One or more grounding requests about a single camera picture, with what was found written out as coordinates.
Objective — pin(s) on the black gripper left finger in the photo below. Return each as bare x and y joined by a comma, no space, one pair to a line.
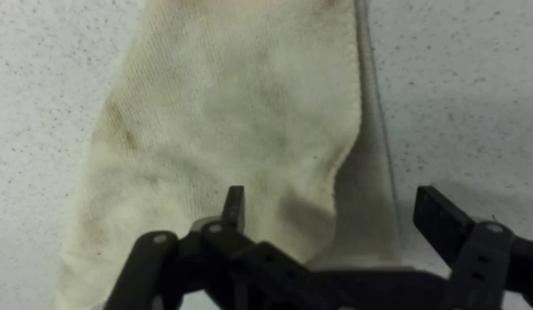
156,263

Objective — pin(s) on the stained cream cloth towel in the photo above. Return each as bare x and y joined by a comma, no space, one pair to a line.
231,114

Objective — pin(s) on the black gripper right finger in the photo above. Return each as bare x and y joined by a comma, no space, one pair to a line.
478,251

